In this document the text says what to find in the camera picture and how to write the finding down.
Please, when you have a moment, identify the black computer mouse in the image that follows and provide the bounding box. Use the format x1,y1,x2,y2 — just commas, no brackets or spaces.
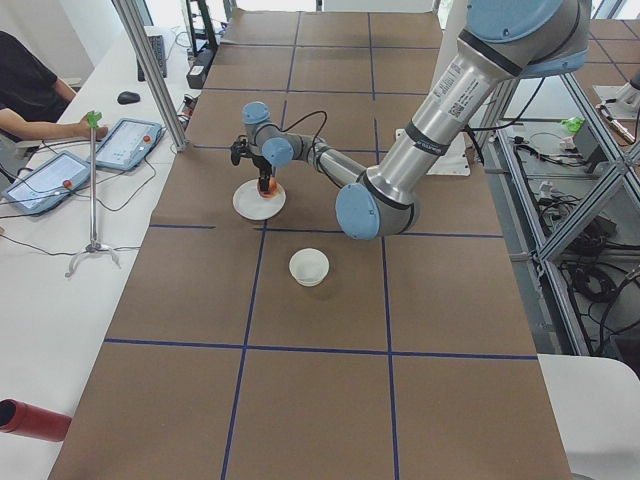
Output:
117,91,140,105

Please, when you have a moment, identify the black computer box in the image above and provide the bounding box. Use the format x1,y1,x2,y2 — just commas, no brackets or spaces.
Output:
186,49,214,89

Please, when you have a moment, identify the blue teach pendant near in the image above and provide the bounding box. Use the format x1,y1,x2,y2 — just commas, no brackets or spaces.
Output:
2,151,90,215

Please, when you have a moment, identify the red bottle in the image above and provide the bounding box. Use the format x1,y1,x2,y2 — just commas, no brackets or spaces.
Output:
1,399,72,442

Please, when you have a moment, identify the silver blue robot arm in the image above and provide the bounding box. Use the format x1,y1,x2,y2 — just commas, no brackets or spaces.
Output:
230,0,592,240

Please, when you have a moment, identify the aluminium frame post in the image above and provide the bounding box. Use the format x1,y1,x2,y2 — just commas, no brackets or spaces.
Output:
113,0,187,152

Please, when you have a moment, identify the blue teach pendant far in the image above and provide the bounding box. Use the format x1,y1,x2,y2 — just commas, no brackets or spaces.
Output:
96,118,162,171

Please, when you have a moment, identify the red yellow apple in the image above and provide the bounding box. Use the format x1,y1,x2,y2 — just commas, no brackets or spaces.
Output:
257,177,278,199

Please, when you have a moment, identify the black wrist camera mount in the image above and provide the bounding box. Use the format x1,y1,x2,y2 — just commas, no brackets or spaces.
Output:
230,136,251,166

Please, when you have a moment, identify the green handled grabber stick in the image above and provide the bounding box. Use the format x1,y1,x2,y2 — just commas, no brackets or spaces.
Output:
65,111,120,279

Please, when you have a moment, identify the black keyboard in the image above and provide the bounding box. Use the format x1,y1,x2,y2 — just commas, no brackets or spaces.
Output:
136,33,169,83

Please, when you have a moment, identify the blue teach pendant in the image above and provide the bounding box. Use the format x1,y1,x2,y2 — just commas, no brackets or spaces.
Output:
96,118,162,171
2,151,90,215

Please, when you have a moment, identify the white bowl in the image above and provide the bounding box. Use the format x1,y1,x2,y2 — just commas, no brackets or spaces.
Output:
289,248,329,287

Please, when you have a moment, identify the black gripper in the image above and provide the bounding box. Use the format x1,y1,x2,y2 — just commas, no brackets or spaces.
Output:
252,156,273,192

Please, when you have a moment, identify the white round plate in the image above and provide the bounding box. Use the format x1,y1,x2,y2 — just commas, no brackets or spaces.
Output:
232,180,286,221

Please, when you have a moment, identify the person in black shirt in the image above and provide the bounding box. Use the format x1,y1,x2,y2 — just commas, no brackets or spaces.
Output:
1,31,91,141

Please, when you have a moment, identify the person hand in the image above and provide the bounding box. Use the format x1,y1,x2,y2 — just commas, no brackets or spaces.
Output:
74,118,109,140

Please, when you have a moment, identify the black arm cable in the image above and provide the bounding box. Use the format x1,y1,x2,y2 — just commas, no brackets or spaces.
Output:
277,110,330,151

